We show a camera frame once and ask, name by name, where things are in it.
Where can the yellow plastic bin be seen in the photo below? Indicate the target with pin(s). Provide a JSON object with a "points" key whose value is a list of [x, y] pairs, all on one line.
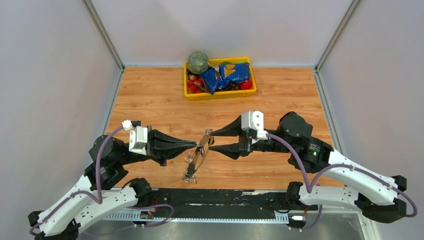
{"points": [[220, 94]]}

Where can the metal key holder plate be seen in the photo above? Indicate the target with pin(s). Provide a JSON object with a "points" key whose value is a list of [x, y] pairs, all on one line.
{"points": [[195, 158]]}

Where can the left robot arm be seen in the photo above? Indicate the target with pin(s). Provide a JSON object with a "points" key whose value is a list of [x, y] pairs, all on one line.
{"points": [[85, 203]]}

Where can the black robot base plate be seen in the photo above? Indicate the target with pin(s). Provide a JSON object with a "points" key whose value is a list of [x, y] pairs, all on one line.
{"points": [[219, 204]]}

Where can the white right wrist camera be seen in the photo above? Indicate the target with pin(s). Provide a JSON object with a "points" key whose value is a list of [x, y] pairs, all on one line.
{"points": [[252, 122]]}

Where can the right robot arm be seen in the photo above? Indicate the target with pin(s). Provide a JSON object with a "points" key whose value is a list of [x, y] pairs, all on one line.
{"points": [[330, 178]]}

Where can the red tomato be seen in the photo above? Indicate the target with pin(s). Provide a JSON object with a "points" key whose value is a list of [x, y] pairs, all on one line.
{"points": [[246, 85]]}

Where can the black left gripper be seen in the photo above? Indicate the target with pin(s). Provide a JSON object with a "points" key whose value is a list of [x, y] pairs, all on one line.
{"points": [[161, 146]]}

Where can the strawberries in bin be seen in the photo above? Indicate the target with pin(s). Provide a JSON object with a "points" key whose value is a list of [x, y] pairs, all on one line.
{"points": [[195, 84]]}

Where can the blue snack bag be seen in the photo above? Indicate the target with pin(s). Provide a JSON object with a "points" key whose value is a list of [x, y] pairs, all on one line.
{"points": [[225, 77]]}

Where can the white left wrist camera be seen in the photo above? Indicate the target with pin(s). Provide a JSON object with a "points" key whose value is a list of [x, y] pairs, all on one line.
{"points": [[138, 136]]}

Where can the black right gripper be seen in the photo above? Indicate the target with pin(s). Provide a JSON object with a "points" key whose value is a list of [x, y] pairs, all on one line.
{"points": [[233, 150]]}

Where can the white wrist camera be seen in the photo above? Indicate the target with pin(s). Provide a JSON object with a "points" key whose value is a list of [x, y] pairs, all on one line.
{"points": [[252, 122], [138, 136]]}

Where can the green melon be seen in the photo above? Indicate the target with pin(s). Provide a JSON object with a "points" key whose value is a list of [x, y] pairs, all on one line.
{"points": [[197, 62]]}

